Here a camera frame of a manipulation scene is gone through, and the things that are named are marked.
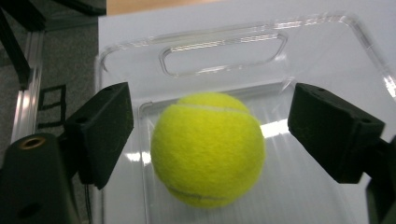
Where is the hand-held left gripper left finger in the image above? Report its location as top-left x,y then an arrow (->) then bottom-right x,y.
57,81 -> 134,190

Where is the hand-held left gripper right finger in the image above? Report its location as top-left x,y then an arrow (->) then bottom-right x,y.
287,82 -> 396,185

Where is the clear plastic container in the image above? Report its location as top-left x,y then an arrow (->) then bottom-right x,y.
94,12 -> 396,224

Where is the yellow tennis ball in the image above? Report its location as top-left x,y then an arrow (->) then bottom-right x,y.
149,91 -> 266,209

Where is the black stand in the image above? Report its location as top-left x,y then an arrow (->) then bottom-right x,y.
0,0 -> 106,91

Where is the wooden table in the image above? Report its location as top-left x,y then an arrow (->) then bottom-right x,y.
106,0 -> 225,17

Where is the metal floor rail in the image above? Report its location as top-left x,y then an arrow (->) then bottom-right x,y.
10,31 -> 45,144

